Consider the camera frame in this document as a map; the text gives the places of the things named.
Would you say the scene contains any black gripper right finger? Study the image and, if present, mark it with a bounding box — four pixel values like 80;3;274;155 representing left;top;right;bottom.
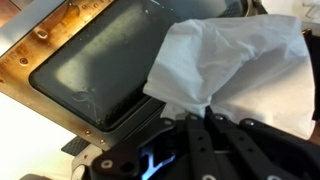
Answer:
204;109;320;180

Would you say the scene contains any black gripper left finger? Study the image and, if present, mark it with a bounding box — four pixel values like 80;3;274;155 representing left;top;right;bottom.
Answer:
91;114;223;180

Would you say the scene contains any white paper napkin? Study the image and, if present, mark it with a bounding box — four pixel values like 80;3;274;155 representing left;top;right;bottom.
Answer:
142;13;317;141

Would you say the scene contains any toaster oven glass door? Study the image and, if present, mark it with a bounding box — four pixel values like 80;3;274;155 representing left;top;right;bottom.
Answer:
0;0;268;158

